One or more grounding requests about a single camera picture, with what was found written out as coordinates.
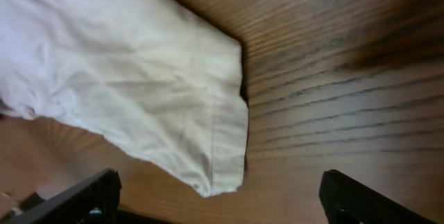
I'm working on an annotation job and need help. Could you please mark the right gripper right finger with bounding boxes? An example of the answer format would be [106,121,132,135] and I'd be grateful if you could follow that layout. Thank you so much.
[318,169,435,224]

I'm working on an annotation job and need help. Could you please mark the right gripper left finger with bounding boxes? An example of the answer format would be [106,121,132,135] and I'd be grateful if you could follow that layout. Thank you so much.
[1,169,121,224]

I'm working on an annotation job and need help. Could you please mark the beige cotton shorts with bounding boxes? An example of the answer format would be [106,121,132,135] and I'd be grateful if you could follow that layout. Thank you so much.
[1,0,248,197]

